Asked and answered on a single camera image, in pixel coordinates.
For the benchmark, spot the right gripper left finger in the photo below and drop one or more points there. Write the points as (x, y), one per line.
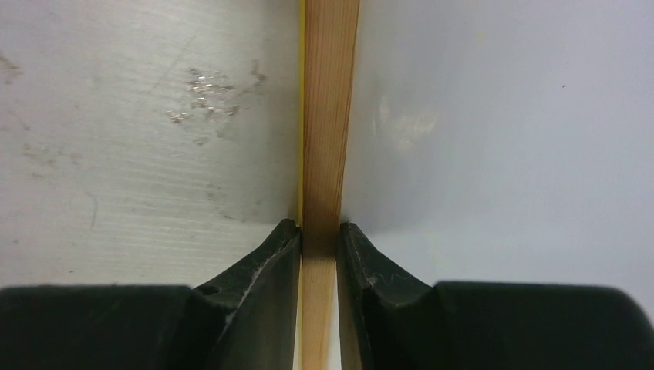
(244, 318)

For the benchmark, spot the yellow picture frame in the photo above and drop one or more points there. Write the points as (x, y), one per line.
(328, 44)

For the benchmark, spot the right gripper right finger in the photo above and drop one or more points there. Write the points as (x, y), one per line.
(389, 319)

